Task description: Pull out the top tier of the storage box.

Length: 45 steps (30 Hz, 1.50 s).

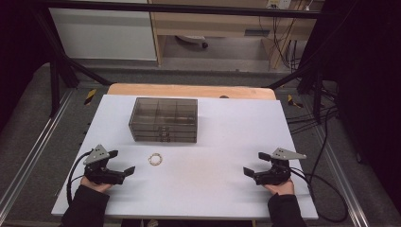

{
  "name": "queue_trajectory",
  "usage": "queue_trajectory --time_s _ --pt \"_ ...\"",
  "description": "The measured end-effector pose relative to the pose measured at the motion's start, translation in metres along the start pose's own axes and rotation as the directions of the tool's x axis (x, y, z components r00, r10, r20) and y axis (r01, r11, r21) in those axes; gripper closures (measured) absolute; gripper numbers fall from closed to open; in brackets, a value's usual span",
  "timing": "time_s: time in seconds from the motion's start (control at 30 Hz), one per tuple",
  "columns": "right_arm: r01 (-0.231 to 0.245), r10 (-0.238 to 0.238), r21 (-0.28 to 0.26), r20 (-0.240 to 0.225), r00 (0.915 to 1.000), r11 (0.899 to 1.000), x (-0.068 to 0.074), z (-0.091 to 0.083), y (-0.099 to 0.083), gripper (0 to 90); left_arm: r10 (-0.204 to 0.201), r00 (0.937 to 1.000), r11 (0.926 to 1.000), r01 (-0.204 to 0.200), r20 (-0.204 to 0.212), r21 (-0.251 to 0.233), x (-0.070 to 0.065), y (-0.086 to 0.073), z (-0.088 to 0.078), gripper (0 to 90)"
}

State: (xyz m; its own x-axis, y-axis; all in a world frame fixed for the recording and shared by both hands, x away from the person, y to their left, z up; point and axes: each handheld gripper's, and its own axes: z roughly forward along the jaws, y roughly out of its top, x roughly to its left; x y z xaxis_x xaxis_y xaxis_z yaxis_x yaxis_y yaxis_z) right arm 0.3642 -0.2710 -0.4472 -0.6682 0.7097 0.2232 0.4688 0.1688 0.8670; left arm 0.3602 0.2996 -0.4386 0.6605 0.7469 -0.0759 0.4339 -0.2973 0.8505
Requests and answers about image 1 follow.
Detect bundle of floor cables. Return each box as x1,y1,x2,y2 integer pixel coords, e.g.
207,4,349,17
285,105,340,135

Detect white cabinet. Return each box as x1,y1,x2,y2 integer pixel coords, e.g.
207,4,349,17
48,8,158,61

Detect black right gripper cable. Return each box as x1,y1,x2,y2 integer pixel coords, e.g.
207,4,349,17
288,107,350,223

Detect person's right hand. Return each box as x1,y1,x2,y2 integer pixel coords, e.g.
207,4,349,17
263,179,296,197

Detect office chair base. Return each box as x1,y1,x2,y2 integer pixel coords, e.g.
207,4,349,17
175,34,209,50

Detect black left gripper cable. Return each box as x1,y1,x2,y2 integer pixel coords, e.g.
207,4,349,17
66,150,93,206

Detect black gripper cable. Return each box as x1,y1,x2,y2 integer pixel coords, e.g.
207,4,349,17
288,107,350,223
66,150,93,206

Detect gold bracelet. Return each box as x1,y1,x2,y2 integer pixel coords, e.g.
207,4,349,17
148,152,164,166

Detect aluminium floor rail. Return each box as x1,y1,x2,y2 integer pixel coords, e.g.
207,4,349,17
310,126,370,227
0,89,75,218

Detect white board sheet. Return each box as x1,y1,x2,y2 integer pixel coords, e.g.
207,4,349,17
51,94,320,220

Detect black horizontal frame bar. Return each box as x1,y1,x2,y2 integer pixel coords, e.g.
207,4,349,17
31,0,335,20

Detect white wall socket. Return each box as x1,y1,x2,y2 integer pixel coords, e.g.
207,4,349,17
266,0,292,9

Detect dark curtain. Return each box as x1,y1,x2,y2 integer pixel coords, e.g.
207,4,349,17
0,0,55,133
302,0,401,206

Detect person's left hand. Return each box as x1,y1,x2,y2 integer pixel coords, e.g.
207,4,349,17
79,175,113,193

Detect hanging desk cables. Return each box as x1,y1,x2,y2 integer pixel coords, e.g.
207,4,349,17
258,15,304,72

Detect wooden table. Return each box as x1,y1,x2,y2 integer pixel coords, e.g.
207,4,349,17
107,82,278,101

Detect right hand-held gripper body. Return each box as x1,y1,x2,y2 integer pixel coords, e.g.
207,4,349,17
253,148,307,186

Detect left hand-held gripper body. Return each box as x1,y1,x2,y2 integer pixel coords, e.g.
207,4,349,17
82,144,127,185

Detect smoky transparent drawer box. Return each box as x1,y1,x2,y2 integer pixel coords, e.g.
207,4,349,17
128,96,199,144

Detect black frame stand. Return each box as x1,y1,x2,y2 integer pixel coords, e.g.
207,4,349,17
266,46,325,125
31,9,113,118

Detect light wooden desk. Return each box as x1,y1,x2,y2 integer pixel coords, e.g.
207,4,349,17
148,0,325,70

